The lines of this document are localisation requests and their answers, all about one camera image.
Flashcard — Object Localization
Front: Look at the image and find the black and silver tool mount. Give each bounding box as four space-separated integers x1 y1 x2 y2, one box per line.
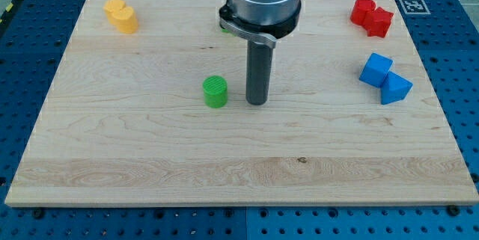
219 2 302 49

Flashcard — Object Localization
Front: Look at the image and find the blue triangular block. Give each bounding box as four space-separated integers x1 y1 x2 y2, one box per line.
381 72 413 105

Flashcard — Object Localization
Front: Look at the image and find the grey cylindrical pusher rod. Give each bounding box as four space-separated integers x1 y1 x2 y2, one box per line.
245 41 273 105

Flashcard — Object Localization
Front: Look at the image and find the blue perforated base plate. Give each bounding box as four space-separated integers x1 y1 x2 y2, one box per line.
1 0 478 239

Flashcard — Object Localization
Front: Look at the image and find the yellow round block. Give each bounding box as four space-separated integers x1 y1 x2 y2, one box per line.
103 0 126 25

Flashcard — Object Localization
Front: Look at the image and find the yellow heart block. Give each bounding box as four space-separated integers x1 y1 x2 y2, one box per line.
112 6 138 34

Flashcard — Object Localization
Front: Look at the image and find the red cylinder block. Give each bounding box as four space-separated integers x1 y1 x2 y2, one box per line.
350 0 376 25

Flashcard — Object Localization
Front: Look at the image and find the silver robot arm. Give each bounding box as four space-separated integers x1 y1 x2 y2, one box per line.
219 0 302 105

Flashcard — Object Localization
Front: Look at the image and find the white fiducial marker tag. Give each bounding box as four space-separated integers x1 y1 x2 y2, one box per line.
399 0 430 15

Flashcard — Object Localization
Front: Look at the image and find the green cylinder block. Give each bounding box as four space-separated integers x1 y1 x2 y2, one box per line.
202 76 228 108

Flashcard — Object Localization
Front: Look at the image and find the wooden board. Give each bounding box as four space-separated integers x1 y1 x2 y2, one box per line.
5 0 478 207

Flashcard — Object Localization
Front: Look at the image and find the red star block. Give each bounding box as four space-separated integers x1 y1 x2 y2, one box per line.
363 7 394 38

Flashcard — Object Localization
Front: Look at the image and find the blue cube block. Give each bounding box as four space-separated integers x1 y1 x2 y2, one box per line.
359 52 393 87

